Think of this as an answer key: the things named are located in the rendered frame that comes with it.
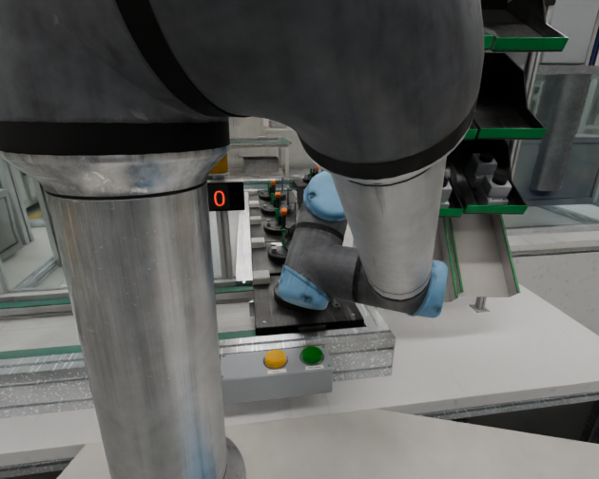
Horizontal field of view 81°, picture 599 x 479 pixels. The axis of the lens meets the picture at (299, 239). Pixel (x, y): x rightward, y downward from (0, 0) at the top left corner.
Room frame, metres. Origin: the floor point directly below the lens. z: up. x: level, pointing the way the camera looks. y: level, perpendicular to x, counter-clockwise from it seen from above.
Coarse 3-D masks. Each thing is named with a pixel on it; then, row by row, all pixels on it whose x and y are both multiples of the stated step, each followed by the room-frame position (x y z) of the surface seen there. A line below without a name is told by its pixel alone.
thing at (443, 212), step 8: (448, 160) 0.83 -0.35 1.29; (448, 168) 0.83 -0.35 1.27; (448, 176) 0.82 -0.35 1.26; (448, 200) 0.78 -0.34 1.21; (456, 200) 0.75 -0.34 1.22; (440, 208) 0.72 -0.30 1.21; (448, 208) 0.72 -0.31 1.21; (456, 208) 0.72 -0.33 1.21; (440, 216) 0.73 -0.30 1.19; (448, 216) 0.73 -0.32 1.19; (456, 216) 0.73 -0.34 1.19
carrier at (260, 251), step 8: (256, 240) 1.09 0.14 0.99; (256, 248) 1.07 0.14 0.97; (264, 248) 1.07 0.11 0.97; (272, 248) 0.99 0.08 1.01; (280, 248) 1.02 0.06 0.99; (256, 256) 1.01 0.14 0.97; (264, 256) 1.01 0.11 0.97; (272, 256) 0.97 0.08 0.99; (280, 256) 0.97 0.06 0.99; (256, 264) 0.95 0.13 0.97; (264, 264) 0.95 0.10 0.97; (272, 264) 0.95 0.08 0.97; (280, 264) 0.95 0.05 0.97; (272, 272) 0.90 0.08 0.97; (280, 272) 0.90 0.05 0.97
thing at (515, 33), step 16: (480, 0) 0.85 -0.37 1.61; (496, 0) 0.99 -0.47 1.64; (512, 0) 0.97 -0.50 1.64; (528, 0) 0.90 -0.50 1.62; (544, 0) 0.85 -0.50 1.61; (496, 16) 0.95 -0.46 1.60; (512, 16) 0.95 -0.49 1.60; (528, 16) 0.89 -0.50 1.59; (544, 16) 0.83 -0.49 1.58; (496, 32) 0.84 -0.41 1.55; (512, 32) 0.84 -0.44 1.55; (528, 32) 0.84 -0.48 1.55; (544, 32) 0.81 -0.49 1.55; (560, 32) 0.77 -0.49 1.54; (496, 48) 0.75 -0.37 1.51; (512, 48) 0.75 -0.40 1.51; (528, 48) 0.75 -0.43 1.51; (544, 48) 0.75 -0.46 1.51; (560, 48) 0.75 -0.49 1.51
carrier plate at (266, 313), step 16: (256, 288) 0.81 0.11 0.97; (272, 288) 0.81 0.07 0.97; (256, 304) 0.73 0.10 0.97; (272, 304) 0.73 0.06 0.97; (352, 304) 0.73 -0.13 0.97; (256, 320) 0.66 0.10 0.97; (272, 320) 0.66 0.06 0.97; (288, 320) 0.66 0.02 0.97; (304, 320) 0.66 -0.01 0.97; (320, 320) 0.66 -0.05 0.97; (336, 320) 0.66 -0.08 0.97; (352, 320) 0.66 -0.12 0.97
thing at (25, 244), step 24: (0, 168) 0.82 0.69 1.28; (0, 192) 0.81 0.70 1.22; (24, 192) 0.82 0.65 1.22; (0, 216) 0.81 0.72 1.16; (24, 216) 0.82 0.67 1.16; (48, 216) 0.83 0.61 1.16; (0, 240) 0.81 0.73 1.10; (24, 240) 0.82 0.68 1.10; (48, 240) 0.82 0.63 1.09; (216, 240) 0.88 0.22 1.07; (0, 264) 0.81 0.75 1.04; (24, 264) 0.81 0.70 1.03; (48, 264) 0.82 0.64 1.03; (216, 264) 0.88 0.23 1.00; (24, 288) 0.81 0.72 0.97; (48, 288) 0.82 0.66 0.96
